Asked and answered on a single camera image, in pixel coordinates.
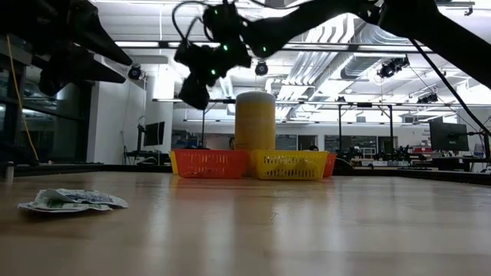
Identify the yellow cable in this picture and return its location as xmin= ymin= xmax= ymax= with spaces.
xmin=5 ymin=36 xmax=41 ymax=165

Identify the white cylindrical cup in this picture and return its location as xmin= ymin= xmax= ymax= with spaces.
xmin=234 ymin=90 xmax=277 ymax=151

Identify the black beam with light strips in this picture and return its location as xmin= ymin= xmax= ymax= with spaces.
xmin=114 ymin=40 xmax=434 ymax=54

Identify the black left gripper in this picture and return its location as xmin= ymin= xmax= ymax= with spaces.
xmin=22 ymin=0 xmax=133 ymax=97

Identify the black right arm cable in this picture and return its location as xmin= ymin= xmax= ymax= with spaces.
xmin=171 ymin=0 xmax=491 ymax=135

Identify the black computer monitor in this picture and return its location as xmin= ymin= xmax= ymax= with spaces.
xmin=428 ymin=121 xmax=470 ymax=153

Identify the black monitor on stand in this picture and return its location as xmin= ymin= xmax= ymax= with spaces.
xmin=137 ymin=121 xmax=166 ymax=153

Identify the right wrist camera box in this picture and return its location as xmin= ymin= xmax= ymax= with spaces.
xmin=202 ymin=2 xmax=245 ymax=42

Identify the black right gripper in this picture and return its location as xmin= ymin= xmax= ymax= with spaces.
xmin=174 ymin=22 xmax=254 ymax=111

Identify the black metal rig frame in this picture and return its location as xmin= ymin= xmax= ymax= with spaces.
xmin=153 ymin=97 xmax=396 ymax=154

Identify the dark office desk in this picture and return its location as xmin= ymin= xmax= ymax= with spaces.
xmin=123 ymin=149 xmax=170 ymax=166

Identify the orange plastic basket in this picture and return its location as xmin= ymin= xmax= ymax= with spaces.
xmin=324 ymin=153 xmax=338 ymax=179
xmin=173 ymin=149 xmax=249 ymax=179

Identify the green striped bandage packet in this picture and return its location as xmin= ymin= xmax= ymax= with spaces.
xmin=17 ymin=191 xmax=114 ymax=214

